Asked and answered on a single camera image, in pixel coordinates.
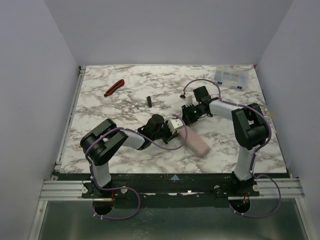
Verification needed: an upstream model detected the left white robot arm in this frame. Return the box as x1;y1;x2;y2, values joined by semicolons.
80;114;183;188

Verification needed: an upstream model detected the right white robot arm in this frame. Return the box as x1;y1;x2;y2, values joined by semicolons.
180;86;272;182

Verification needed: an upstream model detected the small black comb connector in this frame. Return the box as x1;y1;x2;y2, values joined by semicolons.
146;96;152;108

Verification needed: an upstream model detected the red black utility knife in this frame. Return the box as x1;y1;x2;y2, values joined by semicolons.
104;79;125;97

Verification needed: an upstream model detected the clear plastic parts box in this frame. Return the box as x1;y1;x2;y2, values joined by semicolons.
214;65;249;91

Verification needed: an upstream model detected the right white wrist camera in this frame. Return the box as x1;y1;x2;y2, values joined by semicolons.
184;95;193;107

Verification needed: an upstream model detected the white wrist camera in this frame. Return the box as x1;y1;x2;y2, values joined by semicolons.
167;118;183;134
184;95;193;107

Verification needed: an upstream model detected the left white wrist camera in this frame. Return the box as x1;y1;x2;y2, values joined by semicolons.
167;118;183;134

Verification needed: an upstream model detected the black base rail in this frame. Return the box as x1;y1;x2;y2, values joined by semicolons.
82;173;260;209

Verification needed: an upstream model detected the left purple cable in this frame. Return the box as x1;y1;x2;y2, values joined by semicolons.
84;113;190;221

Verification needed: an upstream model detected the aluminium frame rail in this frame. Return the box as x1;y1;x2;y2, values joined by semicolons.
27;66;87;240

